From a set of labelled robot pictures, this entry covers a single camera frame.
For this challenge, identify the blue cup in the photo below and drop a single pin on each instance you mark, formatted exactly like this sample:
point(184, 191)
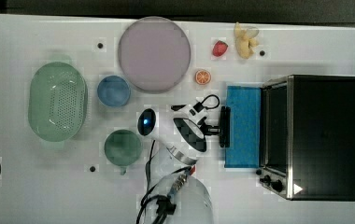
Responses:
point(113, 91)

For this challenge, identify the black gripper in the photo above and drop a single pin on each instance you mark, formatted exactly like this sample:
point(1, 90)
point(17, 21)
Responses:
point(207, 129)

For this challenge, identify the green colander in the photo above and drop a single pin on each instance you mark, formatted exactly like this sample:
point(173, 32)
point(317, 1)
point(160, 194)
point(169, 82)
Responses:
point(58, 98)

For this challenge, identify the lavender plate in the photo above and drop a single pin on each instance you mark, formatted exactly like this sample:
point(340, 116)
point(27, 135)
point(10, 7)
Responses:
point(154, 54)

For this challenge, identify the peeled banana toy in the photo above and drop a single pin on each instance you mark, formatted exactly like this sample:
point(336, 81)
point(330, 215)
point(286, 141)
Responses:
point(245, 40)

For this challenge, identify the red strawberry toy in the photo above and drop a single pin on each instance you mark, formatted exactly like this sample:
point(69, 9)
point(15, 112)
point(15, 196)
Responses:
point(219, 48)

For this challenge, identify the green mug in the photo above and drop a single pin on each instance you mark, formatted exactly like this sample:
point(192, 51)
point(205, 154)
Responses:
point(123, 148)

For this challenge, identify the orange slice toy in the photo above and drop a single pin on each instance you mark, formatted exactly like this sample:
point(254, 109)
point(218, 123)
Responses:
point(202, 77)

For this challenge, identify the black toaster oven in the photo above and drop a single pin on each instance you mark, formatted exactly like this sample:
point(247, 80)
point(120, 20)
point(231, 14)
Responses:
point(297, 132)

